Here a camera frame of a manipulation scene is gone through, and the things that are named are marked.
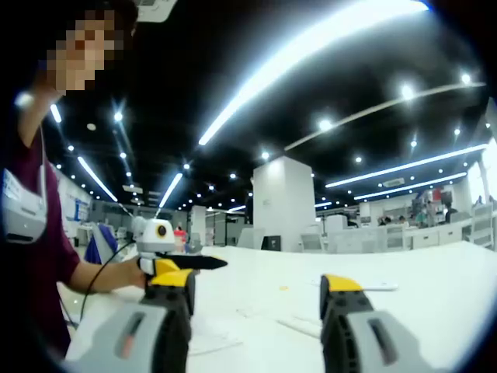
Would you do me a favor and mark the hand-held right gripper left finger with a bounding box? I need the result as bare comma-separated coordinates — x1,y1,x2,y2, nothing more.
65,270,197,373

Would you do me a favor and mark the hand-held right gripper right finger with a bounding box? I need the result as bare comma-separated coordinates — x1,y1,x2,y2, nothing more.
320,274,447,373

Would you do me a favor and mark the long white socket holder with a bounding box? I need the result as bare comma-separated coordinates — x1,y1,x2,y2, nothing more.
310,278,400,293

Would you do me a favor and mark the white socket holder cover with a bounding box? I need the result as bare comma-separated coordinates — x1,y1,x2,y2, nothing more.
276,315,324,338

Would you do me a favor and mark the red-capped bottle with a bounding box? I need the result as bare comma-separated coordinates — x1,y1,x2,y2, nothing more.
173,227,188,253

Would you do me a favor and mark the blue and white chair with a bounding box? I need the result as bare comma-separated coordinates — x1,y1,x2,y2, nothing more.
85,221,120,266

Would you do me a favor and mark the white slanted panel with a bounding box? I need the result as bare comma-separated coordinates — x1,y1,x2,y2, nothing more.
236,227,266,250

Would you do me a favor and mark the black monitor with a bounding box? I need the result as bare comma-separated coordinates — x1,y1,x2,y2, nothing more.
261,234,282,252

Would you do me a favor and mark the white square pillar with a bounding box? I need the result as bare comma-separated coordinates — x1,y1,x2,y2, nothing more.
252,155,315,250

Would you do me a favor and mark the person's body in maroon shirt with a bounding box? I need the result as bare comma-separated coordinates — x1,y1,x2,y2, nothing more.
0,69,85,354

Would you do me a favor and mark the row of white cabinets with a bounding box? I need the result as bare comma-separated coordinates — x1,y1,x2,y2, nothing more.
301,201,497,254

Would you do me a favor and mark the white chest device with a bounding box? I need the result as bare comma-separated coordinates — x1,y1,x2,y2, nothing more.
2,169,50,245

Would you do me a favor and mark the long ceiling light strip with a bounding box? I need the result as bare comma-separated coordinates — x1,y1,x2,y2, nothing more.
197,0,430,147

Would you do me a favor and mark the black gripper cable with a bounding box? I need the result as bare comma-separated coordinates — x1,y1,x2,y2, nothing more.
79,240,141,324

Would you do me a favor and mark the white device cable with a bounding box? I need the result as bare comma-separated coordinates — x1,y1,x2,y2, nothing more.
37,123,50,204

